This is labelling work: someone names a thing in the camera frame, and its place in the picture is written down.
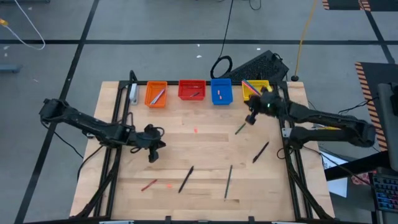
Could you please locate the grey floor block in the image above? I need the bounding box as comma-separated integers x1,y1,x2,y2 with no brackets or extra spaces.
0,64,22,74

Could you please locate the red plastic bin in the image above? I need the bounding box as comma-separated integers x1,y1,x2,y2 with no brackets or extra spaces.
178,79,207,101

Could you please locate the backlit black keyboard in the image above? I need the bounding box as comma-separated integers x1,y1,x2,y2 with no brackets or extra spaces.
369,172,398,215

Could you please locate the yellow plastic bin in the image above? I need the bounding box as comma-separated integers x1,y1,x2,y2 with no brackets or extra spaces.
241,79,270,102

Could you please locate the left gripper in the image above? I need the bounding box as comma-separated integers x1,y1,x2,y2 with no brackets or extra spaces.
134,124,167,164

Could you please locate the black hazard striped mat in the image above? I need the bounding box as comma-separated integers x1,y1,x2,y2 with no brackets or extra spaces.
322,0,398,12

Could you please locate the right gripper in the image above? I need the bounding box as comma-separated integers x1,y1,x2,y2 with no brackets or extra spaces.
245,87,286,126

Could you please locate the white paper sheet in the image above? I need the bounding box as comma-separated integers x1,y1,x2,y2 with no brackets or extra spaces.
319,151,349,198

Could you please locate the black coiled cable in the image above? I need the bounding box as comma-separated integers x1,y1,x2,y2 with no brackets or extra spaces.
210,0,234,80

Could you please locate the grey monitor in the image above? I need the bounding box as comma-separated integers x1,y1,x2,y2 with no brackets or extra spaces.
377,82,398,172

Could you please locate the white power strip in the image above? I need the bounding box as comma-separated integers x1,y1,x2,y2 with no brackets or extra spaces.
129,82,139,106

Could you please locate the dark green pencil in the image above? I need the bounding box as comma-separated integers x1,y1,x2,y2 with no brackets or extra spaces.
223,164,233,202

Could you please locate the black pen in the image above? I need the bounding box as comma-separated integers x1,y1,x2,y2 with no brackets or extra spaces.
178,165,195,194
252,141,270,164

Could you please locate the dark grey pencil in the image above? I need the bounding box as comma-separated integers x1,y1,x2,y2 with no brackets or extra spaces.
243,80,262,95

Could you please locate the black table frame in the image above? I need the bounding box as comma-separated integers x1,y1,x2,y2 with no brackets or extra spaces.
73,70,336,224

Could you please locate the orange plastic bin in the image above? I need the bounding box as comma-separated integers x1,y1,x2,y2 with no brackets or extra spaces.
144,81,168,109

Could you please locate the grey pen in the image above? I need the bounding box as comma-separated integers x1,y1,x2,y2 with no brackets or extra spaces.
150,90,165,106

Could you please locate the blue plastic bin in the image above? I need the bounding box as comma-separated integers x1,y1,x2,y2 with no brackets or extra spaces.
210,78,234,106

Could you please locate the white cable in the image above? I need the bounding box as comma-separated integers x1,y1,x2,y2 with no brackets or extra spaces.
0,0,47,51

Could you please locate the black desk bar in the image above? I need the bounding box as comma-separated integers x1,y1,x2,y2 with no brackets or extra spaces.
323,150,391,182

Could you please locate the yellow cable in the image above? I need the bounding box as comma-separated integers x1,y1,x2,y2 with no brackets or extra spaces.
293,0,318,77

